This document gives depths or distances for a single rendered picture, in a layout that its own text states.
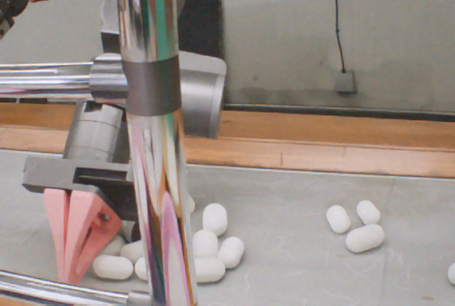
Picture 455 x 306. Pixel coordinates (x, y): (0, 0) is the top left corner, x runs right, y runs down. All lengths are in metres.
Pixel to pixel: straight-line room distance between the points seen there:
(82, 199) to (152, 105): 0.24
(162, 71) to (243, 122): 0.50
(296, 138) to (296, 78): 1.96
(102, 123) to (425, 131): 0.39
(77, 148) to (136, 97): 0.26
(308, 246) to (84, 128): 0.22
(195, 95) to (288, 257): 0.16
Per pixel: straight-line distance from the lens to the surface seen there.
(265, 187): 0.62
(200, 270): 0.47
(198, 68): 0.52
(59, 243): 0.47
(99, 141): 0.48
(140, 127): 0.24
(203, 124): 0.50
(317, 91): 2.64
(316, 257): 0.51
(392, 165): 0.66
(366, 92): 2.64
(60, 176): 0.47
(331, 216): 0.54
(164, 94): 0.23
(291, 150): 0.67
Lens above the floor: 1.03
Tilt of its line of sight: 23 degrees down
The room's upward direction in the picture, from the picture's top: 2 degrees counter-clockwise
